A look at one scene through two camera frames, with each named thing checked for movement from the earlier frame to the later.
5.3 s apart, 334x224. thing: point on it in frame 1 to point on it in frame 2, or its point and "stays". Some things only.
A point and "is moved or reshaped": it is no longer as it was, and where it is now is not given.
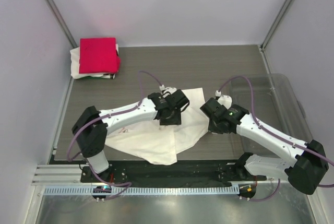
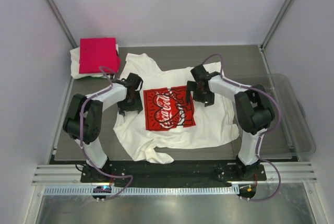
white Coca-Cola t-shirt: [150, 141] is moved or reshaped
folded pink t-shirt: [98, 55] stays
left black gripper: [175, 120] to [136, 106]
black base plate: [193, 171] stays
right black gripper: [213, 129] to [209, 99]
